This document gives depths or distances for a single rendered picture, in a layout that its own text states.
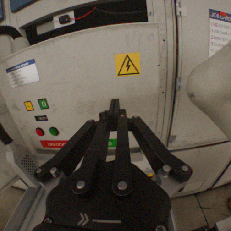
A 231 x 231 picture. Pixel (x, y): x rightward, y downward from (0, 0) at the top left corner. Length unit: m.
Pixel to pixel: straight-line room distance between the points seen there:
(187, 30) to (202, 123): 0.46
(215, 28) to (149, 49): 0.41
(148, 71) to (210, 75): 0.13
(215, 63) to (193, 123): 0.43
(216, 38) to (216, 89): 0.37
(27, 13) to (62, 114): 0.51
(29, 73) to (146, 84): 0.31
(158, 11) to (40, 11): 0.49
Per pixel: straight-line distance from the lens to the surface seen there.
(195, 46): 0.55
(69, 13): 0.59
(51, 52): 0.31
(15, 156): 0.43
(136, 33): 0.27
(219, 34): 0.64
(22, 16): 0.70
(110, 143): 0.34
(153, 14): 0.52
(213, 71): 0.28
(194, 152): 0.83
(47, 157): 0.43
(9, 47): 0.72
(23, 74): 0.37
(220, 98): 0.29
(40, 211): 0.60
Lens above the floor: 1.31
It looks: 26 degrees down
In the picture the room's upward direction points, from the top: 7 degrees counter-clockwise
